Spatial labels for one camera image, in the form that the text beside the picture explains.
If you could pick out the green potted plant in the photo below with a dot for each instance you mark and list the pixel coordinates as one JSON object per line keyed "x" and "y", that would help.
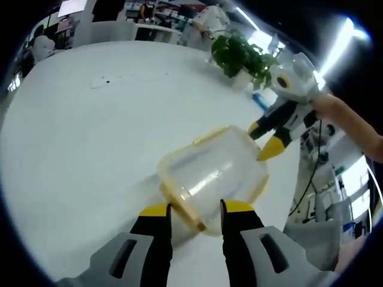
{"x": 239, "y": 53}

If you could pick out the person's right hand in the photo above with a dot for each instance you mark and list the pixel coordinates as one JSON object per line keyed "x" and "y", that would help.
{"x": 323, "y": 106}

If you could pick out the long curved ceiling light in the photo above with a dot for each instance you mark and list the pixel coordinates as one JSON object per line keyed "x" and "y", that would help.
{"x": 336, "y": 45}

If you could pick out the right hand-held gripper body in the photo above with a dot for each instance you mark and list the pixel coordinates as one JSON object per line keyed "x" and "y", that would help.
{"x": 296, "y": 92}

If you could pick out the clear plastic container yellow buckles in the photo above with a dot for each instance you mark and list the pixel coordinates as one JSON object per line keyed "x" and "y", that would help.
{"x": 209, "y": 176}

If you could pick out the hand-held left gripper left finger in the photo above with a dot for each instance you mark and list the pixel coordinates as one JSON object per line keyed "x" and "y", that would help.
{"x": 149, "y": 248}

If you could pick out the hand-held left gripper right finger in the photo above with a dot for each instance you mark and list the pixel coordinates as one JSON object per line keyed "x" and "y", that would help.
{"x": 239, "y": 248}

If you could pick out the white plant pot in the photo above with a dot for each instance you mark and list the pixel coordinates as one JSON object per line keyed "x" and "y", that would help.
{"x": 243, "y": 78}

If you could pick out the bright wall monitor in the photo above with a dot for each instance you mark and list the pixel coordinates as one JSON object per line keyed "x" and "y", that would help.
{"x": 71, "y": 7}

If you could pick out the blue wet wipes packet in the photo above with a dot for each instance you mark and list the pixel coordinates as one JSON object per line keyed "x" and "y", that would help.
{"x": 261, "y": 101}

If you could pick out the white counter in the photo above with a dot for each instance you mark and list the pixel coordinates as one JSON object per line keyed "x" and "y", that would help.
{"x": 157, "y": 31}

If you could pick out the grey chair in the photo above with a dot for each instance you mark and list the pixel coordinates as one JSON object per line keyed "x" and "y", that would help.
{"x": 314, "y": 245}

